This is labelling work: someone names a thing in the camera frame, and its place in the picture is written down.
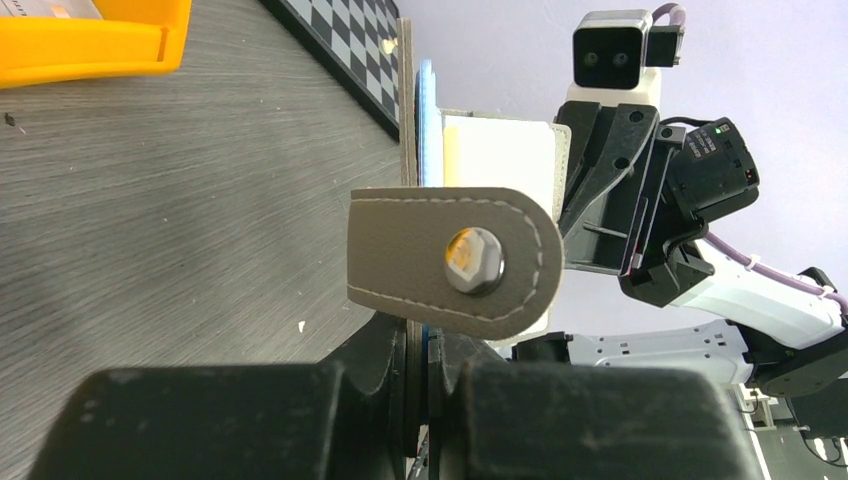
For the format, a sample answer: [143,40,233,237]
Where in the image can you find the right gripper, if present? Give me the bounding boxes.
[555,100,709,307]

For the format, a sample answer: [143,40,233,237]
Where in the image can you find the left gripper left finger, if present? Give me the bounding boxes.
[29,313,406,479]

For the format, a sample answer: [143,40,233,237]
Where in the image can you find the clear plastic card holder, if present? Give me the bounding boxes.
[346,58,573,342]

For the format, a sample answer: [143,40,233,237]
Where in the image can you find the right orange storage bin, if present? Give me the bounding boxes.
[1,0,192,89]

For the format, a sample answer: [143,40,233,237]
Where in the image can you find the white chess pawn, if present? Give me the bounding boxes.
[380,37,398,55]

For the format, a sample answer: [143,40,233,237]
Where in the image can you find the cards in orange bin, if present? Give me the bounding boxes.
[0,0,102,19]

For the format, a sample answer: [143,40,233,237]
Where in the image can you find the black white chessboard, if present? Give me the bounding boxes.
[260,0,400,140]

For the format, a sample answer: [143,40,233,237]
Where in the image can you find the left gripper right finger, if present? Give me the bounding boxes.
[428,330,762,479]

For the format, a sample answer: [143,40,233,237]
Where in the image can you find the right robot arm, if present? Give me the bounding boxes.
[512,101,847,440]

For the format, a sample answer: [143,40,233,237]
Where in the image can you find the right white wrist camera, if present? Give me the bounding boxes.
[566,3,687,108]

